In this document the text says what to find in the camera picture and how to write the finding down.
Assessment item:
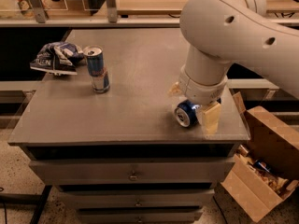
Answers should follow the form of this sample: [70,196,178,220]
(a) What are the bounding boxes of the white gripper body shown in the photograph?
[178,66,228,105]

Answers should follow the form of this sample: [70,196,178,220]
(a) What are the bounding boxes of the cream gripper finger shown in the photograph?
[197,102,221,134]
[168,82,182,97]

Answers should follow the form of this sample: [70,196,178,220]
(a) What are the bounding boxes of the blue pepsi can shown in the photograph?
[174,100,200,128]

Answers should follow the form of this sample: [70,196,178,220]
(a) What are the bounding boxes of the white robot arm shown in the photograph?
[173,0,299,129]

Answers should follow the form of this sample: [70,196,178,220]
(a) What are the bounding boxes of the red bull can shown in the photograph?
[83,46,110,93]

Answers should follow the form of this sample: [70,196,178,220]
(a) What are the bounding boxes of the open cardboard box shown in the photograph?
[222,92,299,222]

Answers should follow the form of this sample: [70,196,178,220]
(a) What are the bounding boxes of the grey drawer cabinet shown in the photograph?
[9,29,248,224]

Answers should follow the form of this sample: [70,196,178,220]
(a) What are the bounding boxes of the grey metal railing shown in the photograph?
[0,0,188,27]

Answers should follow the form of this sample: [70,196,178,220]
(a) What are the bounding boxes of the top drawer round knob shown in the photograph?
[128,172,138,181]

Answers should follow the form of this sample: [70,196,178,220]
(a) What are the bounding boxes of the crumpled blue chip bag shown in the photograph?
[30,42,84,76]

